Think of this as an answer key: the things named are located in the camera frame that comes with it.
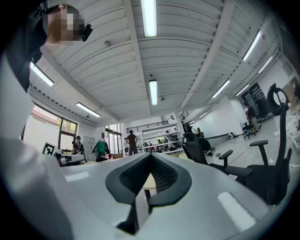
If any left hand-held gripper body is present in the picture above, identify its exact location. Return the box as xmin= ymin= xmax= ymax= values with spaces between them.
xmin=42 ymin=142 xmax=71 ymax=167

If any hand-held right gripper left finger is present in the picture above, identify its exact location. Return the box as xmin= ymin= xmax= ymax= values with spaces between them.
xmin=61 ymin=152 xmax=152 ymax=240

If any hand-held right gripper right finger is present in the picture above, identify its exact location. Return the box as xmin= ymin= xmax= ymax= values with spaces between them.
xmin=140 ymin=152 xmax=281 ymax=240

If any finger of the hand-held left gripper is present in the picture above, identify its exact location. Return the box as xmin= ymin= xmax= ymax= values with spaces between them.
xmin=69 ymin=154 xmax=85 ymax=166

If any grey locker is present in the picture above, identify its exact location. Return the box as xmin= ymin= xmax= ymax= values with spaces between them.
xmin=82 ymin=134 xmax=96 ymax=160

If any green hanging garment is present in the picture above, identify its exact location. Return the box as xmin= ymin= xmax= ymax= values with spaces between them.
xmin=94 ymin=140 xmax=106 ymax=158

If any dark-framed window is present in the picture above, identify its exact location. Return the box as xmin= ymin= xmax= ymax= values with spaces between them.
xmin=30 ymin=104 xmax=78 ymax=151

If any black mesh office chair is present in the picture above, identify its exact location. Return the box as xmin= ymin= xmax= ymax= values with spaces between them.
xmin=181 ymin=132 xmax=234 ymax=175

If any round beige table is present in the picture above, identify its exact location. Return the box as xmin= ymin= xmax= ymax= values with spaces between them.
xmin=142 ymin=172 xmax=158 ymax=207

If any black headrest office chair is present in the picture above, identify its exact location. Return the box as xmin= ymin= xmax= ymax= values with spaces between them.
xmin=226 ymin=83 xmax=294 ymax=207

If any white metal storage rack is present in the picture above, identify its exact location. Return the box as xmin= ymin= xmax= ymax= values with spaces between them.
xmin=140 ymin=123 xmax=182 ymax=155

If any black mezzanine railing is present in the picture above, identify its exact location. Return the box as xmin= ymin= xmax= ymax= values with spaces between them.
xmin=126 ymin=120 xmax=170 ymax=135

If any black glass double door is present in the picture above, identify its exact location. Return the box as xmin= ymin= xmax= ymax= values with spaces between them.
xmin=241 ymin=82 xmax=268 ymax=118

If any person's black striped jacket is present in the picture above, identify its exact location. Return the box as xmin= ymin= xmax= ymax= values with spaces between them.
xmin=4 ymin=0 xmax=50 ymax=94

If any person's head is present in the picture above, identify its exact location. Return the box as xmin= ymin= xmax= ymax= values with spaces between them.
xmin=45 ymin=3 xmax=87 ymax=47

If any pile of white frame parts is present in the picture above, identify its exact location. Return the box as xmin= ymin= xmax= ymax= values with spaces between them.
xmin=284 ymin=112 xmax=300 ymax=142

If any black head-worn camera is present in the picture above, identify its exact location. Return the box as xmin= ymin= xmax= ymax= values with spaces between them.
xmin=82 ymin=23 xmax=94 ymax=43

